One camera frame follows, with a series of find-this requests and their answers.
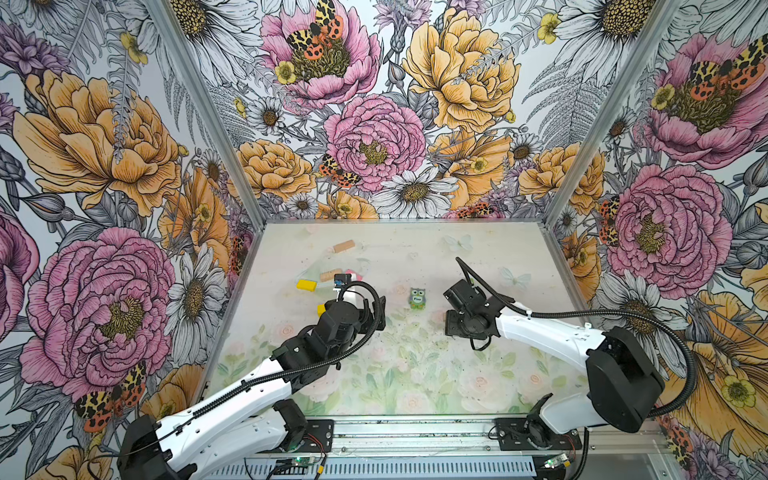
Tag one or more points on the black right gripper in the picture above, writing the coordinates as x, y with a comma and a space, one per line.
451, 319

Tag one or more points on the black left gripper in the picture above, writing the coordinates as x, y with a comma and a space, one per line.
367, 324

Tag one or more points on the natural wood block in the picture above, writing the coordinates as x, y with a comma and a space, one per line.
329, 275
343, 246

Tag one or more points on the yellow long wood block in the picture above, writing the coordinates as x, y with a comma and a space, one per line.
306, 285

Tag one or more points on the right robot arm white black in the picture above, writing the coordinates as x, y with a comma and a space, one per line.
623, 384

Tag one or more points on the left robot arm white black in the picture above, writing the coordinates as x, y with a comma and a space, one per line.
256, 413

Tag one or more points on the green owl number toy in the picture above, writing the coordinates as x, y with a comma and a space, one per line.
417, 300

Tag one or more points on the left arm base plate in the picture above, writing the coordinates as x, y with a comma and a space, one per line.
317, 437

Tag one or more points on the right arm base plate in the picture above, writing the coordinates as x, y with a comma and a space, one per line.
517, 433

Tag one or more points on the aluminium front rail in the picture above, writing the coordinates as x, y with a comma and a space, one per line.
457, 447

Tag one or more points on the right aluminium corner post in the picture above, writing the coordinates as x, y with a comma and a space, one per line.
649, 39

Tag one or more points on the aluminium corner post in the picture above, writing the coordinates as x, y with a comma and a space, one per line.
186, 63
649, 39

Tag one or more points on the left aluminium corner post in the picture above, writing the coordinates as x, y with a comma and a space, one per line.
186, 63

